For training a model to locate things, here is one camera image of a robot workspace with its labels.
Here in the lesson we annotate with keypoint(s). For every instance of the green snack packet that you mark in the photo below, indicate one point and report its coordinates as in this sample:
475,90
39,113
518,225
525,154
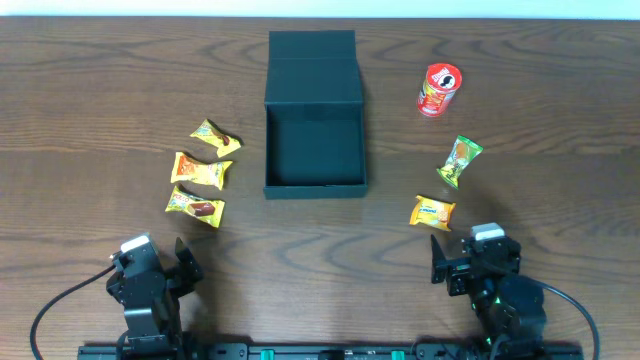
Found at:
462,154

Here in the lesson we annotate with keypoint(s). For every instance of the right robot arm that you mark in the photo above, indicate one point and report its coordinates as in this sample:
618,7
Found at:
508,306

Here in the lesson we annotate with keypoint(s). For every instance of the yellow peanut butter packet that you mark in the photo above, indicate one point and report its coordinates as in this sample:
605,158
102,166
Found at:
188,169

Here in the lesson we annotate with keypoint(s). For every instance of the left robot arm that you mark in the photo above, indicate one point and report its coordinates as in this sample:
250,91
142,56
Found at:
153,330

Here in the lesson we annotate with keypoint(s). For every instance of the dark green open gift box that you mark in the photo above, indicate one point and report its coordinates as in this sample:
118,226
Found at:
315,138

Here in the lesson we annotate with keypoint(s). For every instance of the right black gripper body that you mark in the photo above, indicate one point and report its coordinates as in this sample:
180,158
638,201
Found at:
459,283

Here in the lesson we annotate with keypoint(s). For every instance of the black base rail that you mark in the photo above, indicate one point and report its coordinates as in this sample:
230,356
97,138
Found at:
240,351

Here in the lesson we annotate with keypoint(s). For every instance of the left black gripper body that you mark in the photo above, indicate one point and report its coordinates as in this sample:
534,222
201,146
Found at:
117,286

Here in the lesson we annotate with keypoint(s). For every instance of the red Pringles can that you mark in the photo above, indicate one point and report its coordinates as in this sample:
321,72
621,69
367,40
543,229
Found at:
441,82

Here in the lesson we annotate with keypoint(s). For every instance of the yellow Apollo cake packet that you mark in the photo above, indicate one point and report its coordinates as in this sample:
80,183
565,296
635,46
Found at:
204,210

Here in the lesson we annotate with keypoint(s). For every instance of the yellow chocolate cake packet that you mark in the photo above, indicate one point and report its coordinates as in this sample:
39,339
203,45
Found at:
209,133

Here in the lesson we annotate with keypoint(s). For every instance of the orange-yellow biscuit packet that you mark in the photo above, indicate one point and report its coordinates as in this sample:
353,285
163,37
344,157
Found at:
433,213

